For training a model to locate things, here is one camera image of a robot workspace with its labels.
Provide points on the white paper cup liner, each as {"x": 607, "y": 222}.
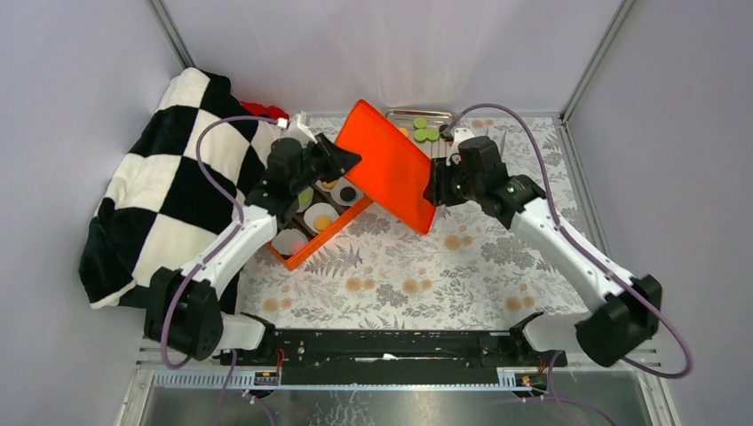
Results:
{"x": 318, "y": 209}
{"x": 284, "y": 238}
{"x": 303, "y": 206}
{"x": 334, "y": 192}

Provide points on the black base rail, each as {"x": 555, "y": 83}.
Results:
{"x": 392, "y": 357}

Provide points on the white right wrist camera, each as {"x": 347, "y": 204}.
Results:
{"x": 459, "y": 136}

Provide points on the red cloth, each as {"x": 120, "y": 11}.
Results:
{"x": 272, "y": 112}

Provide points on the green cookie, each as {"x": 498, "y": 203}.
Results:
{"x": 420, "y": 135}
{"x": 419, "y": 123}
{"x": 304, "y": 199}

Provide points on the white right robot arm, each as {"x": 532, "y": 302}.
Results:
{"x": 621, "y": 308}

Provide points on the black white checkered blanket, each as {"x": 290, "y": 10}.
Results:
{"x": 174, "y": 191}

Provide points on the stainless steel tray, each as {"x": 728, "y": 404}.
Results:
{"x": 403, "y": 118}

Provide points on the orange tin lid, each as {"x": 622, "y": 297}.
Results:
{"x": 392, "y": 172}

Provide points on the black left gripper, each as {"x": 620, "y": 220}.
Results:
{"x": 337, "y": 160}

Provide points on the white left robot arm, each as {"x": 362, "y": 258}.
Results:
{"x": 184, "y": 310}

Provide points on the steel tongs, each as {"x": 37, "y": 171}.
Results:
{"x": 502, "y": 142}

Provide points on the pink cookie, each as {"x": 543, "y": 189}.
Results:
{"x": 297, "y": 246}

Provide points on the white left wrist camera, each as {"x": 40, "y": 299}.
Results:
{"x": 296, "y": 127}

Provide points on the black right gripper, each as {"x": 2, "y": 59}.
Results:
{"x": 437, "y": 192}

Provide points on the orange cookie tin box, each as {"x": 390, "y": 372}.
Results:
{"x": 314, "y": 194}

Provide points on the floral patterned tablecloth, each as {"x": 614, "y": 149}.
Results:
{"x": 376, "y": 273}

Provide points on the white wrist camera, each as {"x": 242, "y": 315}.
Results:
{"x": 459, "y": 136}
{"x": 296, "y": 127}

